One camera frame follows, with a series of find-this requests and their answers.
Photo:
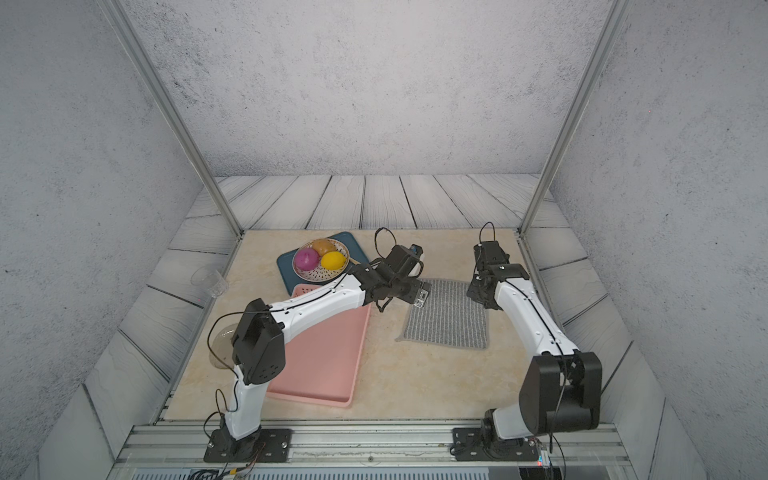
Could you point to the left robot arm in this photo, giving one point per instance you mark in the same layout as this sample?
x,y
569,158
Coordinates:
x,y
264,330

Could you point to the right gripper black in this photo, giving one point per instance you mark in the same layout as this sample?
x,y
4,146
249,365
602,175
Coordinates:
x,y
473,290

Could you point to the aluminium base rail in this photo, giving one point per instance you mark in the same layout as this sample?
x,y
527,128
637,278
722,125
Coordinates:
x,y
173,449

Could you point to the clear glass plate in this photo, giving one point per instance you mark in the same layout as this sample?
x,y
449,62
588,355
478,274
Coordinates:
x,y
221,348

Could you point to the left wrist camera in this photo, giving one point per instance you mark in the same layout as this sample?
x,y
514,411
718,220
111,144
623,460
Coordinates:
x,y
421,296

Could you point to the teal rectangular tray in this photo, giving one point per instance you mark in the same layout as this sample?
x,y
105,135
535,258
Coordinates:
x,y
291,278

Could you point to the right frame post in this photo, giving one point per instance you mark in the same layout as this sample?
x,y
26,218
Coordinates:
x,y
610,31

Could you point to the clear plastic cup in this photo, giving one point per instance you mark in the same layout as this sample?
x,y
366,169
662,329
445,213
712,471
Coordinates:
x,y
210,280

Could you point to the brown toy fruit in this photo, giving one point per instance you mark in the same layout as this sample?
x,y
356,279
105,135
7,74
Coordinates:
x,y
323,246

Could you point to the left frame post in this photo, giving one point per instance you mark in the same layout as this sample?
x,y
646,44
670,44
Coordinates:
x,y
131,43

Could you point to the patterned ceramic plate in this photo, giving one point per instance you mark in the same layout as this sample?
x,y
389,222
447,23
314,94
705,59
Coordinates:
x,y
319,271

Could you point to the pink plastic basket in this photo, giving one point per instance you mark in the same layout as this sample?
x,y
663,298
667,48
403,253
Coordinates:
x,y
322,363

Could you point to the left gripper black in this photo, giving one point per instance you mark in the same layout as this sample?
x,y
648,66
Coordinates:
x,y
416,285

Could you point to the yellow toy lemon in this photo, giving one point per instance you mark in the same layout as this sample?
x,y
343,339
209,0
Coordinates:
x,y
333,261

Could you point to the purple toy fruit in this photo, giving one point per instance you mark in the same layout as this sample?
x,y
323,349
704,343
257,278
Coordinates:
x,y
306,259

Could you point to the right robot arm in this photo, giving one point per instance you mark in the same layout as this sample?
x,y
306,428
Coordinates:
x,y
561,391

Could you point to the grey striped dishcloth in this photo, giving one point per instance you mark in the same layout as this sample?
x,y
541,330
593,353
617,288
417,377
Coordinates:
x,y
448,317

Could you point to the frame post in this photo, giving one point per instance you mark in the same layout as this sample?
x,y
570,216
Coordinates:
x,y
610,31
131,43

